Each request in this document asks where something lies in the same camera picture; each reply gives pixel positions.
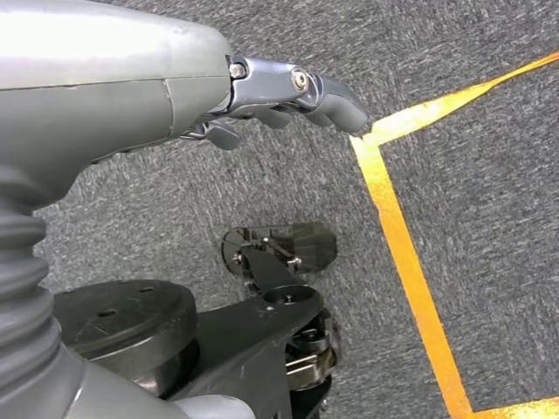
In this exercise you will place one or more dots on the yellow floor tape outline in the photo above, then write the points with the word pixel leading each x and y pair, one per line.
pixel 406 260

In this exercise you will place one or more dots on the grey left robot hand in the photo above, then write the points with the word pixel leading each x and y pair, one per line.
pixel 109 87

